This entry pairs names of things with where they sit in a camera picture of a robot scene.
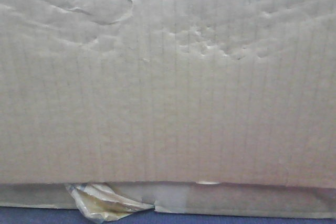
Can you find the brown cardboard box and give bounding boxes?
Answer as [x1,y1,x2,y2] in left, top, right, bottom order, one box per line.
[1,0,335,219]

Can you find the peeling clear packing tape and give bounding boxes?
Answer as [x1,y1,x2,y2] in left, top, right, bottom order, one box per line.
[65,183,154,223]

